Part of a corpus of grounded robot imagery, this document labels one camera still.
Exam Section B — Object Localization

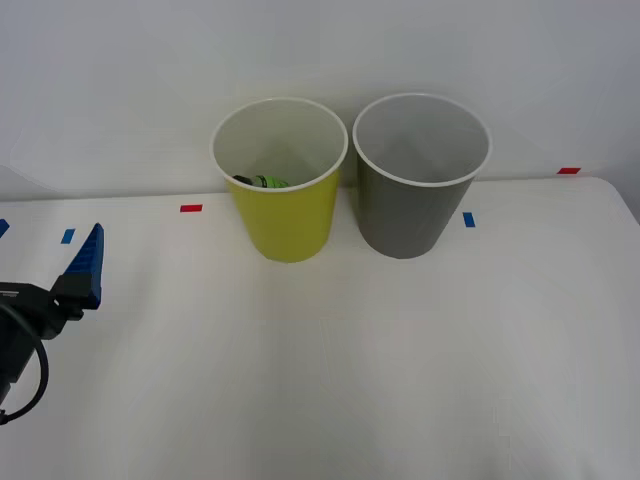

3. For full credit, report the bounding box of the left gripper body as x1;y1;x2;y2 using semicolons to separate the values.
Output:
0;281;69;397

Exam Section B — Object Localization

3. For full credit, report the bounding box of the green label plastic bottle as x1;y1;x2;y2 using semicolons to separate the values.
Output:
232;172;292;191

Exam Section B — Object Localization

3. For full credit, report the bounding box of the yellow-green plastic bin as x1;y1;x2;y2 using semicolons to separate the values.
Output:
209;96;350;265

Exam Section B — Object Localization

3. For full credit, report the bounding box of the grey plastic bin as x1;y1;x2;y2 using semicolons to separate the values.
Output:
351;91;493;261

